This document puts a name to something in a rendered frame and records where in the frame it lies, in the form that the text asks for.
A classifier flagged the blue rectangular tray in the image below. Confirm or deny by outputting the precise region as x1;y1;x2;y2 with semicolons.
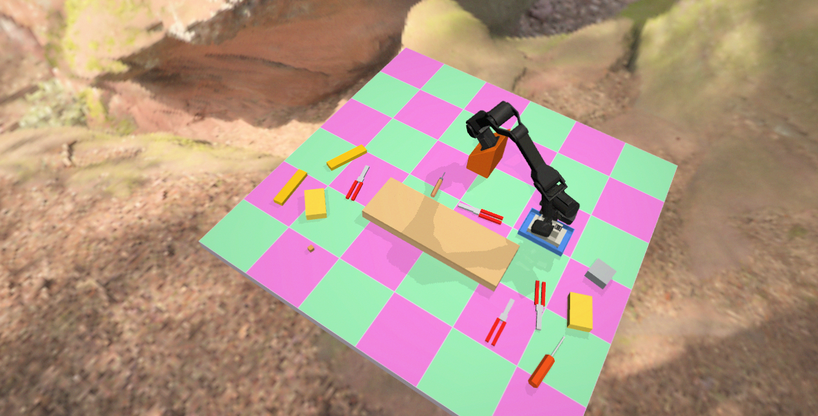
518;208;575;256

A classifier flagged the tan wooden panel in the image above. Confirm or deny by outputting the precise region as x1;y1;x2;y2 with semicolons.
362;177;520;291

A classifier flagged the orange-handled awl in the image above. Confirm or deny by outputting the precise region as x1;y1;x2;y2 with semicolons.
528;336;565;388

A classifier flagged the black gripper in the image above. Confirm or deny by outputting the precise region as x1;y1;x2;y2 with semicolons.
530;200;557;238

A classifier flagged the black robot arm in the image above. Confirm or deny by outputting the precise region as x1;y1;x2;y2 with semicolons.
466;100;580;226

